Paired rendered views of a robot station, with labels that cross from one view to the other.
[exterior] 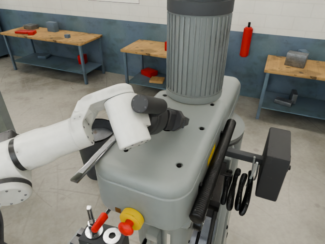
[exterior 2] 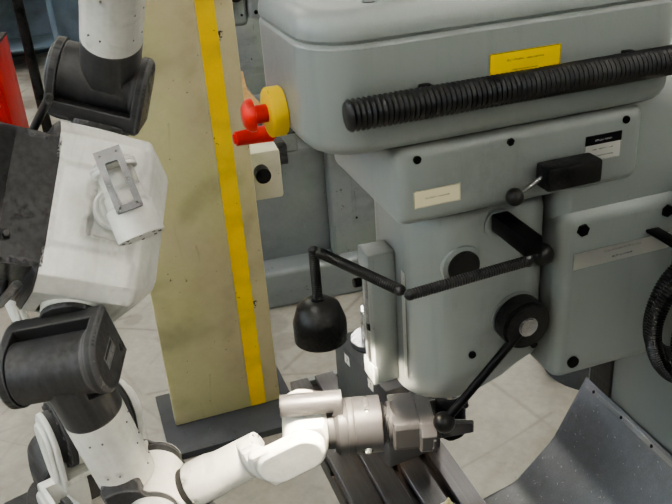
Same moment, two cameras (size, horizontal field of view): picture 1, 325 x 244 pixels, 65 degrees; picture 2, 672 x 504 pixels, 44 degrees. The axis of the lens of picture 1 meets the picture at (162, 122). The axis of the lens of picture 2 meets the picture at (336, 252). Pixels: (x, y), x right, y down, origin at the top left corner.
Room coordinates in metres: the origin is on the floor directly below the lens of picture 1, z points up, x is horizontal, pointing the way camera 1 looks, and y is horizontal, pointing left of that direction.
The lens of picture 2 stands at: (-0.18, -0.69, 2.06)
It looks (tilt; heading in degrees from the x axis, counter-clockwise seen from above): 27 degrees down; 49
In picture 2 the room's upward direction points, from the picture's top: 4 degrees counter-clockwise
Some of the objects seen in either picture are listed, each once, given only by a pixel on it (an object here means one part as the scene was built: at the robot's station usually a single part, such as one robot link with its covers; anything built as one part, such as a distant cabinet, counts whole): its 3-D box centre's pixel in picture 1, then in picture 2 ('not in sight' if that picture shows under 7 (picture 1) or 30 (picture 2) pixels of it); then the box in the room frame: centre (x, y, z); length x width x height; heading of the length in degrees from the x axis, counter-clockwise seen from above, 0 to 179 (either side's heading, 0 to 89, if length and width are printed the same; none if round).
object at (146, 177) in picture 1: (169, 146); (459, 41); (0.62, -0.02, 1.81); 0.47 x 0.26 x 0.16; 157
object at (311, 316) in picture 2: not in sight; (319, 318); (0.41, 0.04, 1.48); 0.07 x 0.07 x 0.06
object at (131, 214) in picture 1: (131, 219); (274, 111); (0.40, 0.08, 1.76); 0.06 x 0.02 x 0.06; 67
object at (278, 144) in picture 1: (274, 163); not in sight; (0.75, -0.44, 1.62); 0.20 x 0.09 x 0.21; 157
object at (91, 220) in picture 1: (90, 215); not in sight; (0.79, 0.35, 1.25); 0.03 x 0.03 x 0.11
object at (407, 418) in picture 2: not in sight; (392, 423); (0.54, 0.04, 1.23); 0.13 x 0.12 x 0.10; 52
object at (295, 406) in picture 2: not in sight; (317, 418); (0.45, 0.12, 1.24); 0.11 x 0.11 x 0.11; 52
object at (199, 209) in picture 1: (216, 159); (535, 82); (0.58, -0.16, 1.79); 0.45 x 0.04 x 0.04; 157
